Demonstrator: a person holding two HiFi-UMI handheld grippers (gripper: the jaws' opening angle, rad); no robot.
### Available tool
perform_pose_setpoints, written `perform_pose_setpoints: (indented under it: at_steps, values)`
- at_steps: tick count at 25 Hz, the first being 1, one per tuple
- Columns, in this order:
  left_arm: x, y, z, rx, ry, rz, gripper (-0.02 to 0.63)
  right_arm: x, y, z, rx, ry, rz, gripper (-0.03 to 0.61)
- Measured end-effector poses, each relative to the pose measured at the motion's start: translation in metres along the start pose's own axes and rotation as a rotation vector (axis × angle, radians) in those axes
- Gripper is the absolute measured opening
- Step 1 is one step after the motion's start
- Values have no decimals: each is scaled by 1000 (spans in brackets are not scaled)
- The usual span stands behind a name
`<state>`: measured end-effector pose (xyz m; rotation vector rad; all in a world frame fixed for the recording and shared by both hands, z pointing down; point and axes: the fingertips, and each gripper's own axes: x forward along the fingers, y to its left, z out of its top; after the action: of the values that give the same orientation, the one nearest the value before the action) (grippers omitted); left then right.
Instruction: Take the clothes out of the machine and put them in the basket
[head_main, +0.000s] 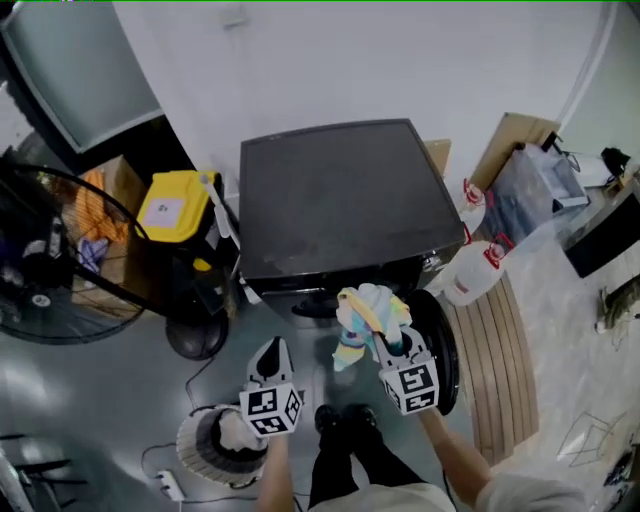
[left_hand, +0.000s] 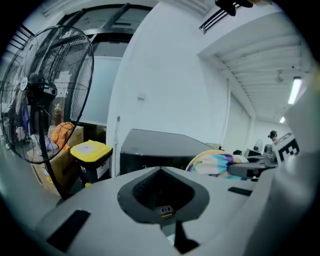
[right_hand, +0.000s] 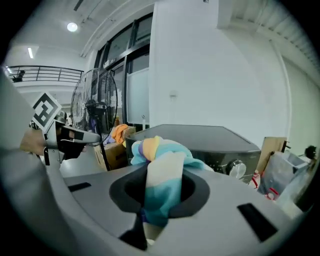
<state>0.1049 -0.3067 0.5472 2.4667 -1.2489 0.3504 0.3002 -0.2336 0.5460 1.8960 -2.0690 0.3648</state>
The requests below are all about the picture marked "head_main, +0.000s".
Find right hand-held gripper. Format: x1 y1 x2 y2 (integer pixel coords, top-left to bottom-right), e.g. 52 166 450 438
372 325 440 416

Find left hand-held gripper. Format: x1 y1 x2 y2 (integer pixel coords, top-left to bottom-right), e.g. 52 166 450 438
238 336 304 439

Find pastel striped clothes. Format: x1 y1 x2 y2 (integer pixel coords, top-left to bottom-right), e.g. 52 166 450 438
332 283 414 373

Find cream white clothes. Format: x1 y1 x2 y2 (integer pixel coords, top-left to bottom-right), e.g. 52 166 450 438
217 409 269 451

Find white laundry basket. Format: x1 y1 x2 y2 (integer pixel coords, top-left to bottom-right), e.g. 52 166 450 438
175 403 271 489

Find black washing machine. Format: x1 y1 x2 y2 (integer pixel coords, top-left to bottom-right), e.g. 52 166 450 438
238 118 469 321

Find person's left forearm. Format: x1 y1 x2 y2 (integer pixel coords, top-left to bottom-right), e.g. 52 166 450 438
257 434 291 512

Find person's right forearm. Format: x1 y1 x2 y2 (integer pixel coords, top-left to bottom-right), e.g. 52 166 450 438
418 407 494 506

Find person's right black shoe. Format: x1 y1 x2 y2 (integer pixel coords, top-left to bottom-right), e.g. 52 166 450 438
344 403 379 431

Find person's black shoe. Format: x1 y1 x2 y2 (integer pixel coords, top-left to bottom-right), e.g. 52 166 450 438
344 403 379 431
314 404 341 434

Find person's left black shoe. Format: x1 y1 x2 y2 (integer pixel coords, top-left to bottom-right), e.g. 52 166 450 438
314 404 341 434

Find person's black trousers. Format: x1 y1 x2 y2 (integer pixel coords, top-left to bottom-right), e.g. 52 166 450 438
308 424 429 511

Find white folded metal rack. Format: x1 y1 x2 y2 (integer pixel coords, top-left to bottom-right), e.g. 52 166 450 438
198 172 261 306

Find white power strip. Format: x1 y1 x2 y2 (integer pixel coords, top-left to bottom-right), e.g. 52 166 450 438
157 469 185 500

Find black bin yellow lid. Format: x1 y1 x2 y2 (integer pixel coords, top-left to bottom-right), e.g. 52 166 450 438
135 169 224 301

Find person's white shirt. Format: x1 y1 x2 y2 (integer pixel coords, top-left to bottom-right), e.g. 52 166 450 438
309 472 589 512

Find plastic-wrapped grey appliance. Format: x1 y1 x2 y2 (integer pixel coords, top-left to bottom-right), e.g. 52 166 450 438
482 142 589 246

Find black floor fan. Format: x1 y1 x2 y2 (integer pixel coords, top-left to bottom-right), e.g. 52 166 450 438
0 164 230 361

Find tall cardboard sheet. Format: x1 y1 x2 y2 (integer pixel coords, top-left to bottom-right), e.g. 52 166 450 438
469 112 561 194

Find brown cardboard box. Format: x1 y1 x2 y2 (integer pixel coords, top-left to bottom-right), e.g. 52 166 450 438
74 154 151 311

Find black cabinet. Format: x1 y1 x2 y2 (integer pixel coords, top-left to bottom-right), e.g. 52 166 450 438
564 179 640 279

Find grey framed board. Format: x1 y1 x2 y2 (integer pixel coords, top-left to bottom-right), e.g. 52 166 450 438
0 0 166 154

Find black floor cable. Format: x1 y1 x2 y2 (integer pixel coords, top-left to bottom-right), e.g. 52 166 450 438
140 357 216 481

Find clear water jug red handle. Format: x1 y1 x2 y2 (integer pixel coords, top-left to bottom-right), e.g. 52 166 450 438
442 232 514 307
462 178 494 236

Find wire frame chair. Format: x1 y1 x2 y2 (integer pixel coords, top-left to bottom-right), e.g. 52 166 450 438
557 409 629 469

